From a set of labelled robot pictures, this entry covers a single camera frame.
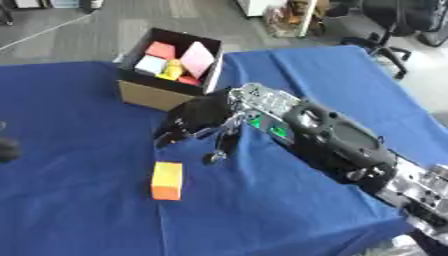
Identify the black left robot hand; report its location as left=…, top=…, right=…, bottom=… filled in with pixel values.
left=0, top=121, right=23, bottom=164

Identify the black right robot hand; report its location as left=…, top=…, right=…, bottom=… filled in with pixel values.
left=152, top=88, right=245, bottom=166

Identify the cardboard box with black inside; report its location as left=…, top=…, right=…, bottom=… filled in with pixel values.
left=115, top=27, right=226, bottom=112

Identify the small red block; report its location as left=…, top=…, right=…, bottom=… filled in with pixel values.
left=176, top=75, right=203, bottom=87

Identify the yellow toy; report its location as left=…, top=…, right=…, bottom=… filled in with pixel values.
left=154, top=59, right=186, bottom=82

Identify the pink rectangular block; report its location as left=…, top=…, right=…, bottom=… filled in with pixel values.
left=178, top=41, right=217, bottom=80

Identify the white square block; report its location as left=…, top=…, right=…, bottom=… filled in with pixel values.
left=133, top=54, right=170, bottom=76

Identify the orange rectangular block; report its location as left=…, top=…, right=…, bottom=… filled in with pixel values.
left=150, top=161, right=184, bottom=202

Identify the red square block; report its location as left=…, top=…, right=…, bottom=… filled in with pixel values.
left=143, top=41, right=177, bottom=61

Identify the white shelf with items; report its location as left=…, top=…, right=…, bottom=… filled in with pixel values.
left=234, top=0, right=329, bottom=38

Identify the black office chair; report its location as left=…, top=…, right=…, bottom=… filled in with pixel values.
left=339, top=0, right=448, bottom=80

